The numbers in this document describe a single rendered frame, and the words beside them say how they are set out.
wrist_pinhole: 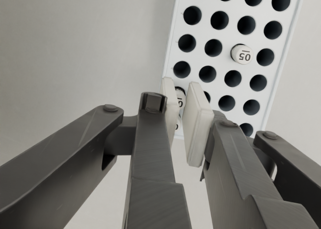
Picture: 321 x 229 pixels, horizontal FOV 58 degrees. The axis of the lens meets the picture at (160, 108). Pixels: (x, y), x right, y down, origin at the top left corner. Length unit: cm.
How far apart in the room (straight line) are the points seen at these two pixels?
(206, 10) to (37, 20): 14
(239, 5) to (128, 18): 9
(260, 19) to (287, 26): 2
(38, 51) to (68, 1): 5
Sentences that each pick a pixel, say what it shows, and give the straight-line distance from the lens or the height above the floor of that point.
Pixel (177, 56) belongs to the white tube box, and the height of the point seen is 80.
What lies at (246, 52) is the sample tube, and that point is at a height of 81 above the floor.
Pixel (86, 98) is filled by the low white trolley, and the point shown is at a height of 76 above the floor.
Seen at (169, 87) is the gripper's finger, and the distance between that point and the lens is 17.
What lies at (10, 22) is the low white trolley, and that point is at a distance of 27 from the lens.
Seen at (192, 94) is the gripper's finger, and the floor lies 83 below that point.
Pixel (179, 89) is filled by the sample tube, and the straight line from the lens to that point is 21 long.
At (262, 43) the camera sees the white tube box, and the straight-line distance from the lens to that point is 22.
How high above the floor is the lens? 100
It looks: 73 degrees down
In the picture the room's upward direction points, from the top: 178 degrees counter-clockwise
